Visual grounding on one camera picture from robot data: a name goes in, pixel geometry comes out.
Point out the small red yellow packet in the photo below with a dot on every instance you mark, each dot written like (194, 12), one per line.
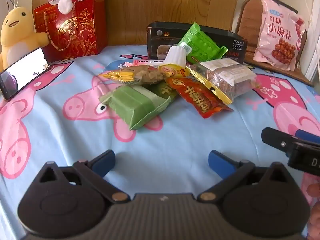
(173, 70)

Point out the pale green cake packet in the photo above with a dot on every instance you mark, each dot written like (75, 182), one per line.
(135, 105)

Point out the bright green snack packet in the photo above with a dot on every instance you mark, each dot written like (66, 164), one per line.
(200, 43)

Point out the yellow nut snack packet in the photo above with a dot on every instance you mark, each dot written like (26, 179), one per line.
(140, 75)

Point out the pink snack bag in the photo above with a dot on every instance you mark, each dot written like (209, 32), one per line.
(280, 35)

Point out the pink white candy packet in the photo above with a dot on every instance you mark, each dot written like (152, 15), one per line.
(145, 62)

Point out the white window frame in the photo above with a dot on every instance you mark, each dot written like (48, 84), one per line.
(313, 55)

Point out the black smartphone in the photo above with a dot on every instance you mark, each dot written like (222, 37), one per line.
(23, 72)

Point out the red snack packet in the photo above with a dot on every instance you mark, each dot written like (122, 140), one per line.
(200, 97)

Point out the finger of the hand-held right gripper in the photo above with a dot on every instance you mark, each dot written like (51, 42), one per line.
(275, 138)
(307, 133)

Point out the black cardboard box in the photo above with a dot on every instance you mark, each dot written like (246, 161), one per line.
(162, 38)

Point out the wooden headboard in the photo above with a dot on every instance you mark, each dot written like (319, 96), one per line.
(155, 2)

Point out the brown wooden chair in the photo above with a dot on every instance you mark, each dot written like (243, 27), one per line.
(250, 20)

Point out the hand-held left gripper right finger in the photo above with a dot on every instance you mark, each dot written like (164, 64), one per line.
(219, 160)

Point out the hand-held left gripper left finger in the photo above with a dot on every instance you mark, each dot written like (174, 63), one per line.
(106, 159)

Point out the yellow duck plush toy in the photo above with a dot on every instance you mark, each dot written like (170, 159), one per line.
(17, 33)

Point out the white ribbed jelly cup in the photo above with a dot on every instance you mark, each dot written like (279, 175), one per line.
(175, 55)

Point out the clear brown cake packet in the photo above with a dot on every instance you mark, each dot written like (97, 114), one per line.
(225, 77)

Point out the person's right hand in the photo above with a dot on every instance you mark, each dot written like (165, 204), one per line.
(314, 195)

